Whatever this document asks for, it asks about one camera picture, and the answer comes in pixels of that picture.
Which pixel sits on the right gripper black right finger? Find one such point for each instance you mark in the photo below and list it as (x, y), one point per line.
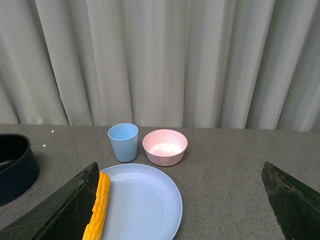
(295, 204)

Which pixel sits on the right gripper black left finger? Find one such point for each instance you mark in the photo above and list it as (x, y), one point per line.
(64, 215)

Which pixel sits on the yellow corn cob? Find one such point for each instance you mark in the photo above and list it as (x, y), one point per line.
(94, 229)

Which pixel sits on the dark blue saucepan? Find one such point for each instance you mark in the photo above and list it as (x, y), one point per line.
(18, 166)

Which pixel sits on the light blue plate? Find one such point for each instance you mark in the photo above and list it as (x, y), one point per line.
(144, 204)

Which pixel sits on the light blue cup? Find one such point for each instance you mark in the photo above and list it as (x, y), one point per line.
(124, 141)

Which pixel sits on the pink bowl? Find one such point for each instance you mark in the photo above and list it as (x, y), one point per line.
(165, 147)

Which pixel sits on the white curtain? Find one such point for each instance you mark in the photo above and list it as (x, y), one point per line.
(232, 64)

